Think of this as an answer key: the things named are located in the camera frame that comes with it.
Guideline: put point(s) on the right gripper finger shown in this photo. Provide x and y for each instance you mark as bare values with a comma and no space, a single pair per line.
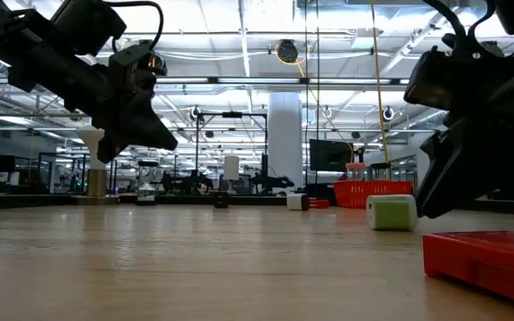
437,174
498,169

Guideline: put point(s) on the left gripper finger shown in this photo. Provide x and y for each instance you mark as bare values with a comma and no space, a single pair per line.
152,120
141,140

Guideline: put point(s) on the green and white wall charger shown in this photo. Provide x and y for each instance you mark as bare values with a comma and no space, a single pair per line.
392,212

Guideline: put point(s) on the pink sand hourglass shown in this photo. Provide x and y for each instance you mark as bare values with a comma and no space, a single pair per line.
355,171

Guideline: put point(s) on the red digital clock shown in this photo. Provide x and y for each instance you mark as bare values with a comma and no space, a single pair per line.
320,203

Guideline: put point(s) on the idle black robot arm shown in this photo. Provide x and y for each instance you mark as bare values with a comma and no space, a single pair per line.
185,183
275,182

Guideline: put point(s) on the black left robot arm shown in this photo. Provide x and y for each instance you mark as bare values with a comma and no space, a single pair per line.
38,58

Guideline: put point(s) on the white sand hourglass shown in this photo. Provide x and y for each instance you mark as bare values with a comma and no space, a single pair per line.
146,191

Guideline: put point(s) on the white ball on stand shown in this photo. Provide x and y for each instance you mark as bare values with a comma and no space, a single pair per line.
97,183

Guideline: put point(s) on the small red plastic basket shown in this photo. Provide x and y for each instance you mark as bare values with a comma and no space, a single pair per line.
350,194

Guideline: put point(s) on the red flat plastic box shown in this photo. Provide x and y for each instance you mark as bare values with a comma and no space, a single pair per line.
484,263

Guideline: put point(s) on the black computer monitor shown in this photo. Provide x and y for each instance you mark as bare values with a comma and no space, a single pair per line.
328,155

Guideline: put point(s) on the long fluorescent light strip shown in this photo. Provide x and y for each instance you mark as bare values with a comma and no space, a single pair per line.
257,80

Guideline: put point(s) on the white building column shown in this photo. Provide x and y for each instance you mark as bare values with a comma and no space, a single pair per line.
285,138

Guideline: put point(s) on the black robot station frame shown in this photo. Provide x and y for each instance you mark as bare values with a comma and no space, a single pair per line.
231,114

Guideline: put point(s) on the black aluminium table frame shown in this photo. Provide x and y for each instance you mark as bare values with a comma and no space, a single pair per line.
25,201

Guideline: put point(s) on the white and black wall charger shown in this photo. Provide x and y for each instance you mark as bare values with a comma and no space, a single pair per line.
297,201

